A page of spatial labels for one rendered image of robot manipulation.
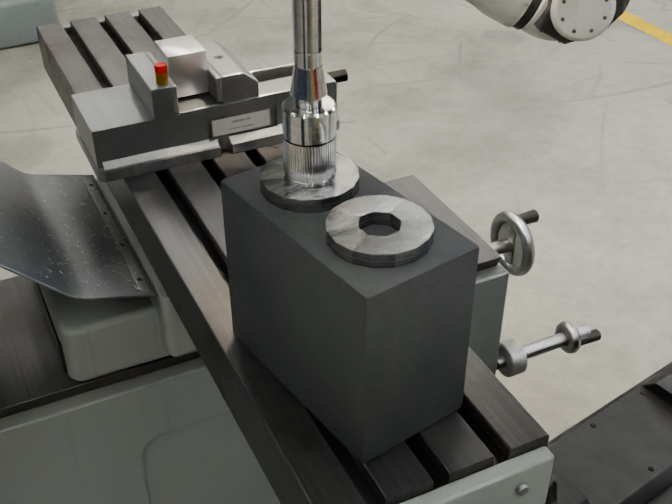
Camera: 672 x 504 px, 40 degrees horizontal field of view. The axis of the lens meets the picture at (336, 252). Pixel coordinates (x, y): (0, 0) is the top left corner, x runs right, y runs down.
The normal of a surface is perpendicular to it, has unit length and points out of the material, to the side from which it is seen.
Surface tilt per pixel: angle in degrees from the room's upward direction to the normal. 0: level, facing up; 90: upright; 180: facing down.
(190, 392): 90
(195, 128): 90
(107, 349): 90
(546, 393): 0
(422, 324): 90
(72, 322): 0
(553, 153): 0
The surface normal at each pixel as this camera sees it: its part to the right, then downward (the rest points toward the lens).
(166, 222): 0.00, -0.82
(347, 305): -0.80, 0.35
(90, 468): 0.44, 0.52
